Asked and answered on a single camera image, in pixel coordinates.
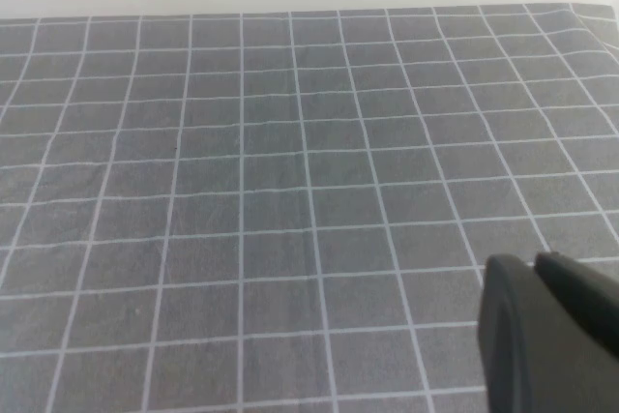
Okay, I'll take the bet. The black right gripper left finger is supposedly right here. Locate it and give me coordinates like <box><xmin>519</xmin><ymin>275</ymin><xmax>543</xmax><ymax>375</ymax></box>
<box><xmin>476</xmin><ymin>252</ymin><xmax>619</xmax><ymax>413</ymax></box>

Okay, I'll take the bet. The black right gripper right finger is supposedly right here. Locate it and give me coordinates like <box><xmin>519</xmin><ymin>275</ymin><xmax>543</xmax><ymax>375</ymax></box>
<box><xmin>533</xmin><ymin>251</ymin><xmax>619</xmax><ymax>351</ymax></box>

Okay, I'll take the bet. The grey white-grid tablecloth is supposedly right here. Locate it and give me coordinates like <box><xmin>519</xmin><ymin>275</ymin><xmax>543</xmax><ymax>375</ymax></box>
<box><xmin>0</xmin><ymin>1</ymin><xmax>619</xmax><ymax>413</ymax></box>

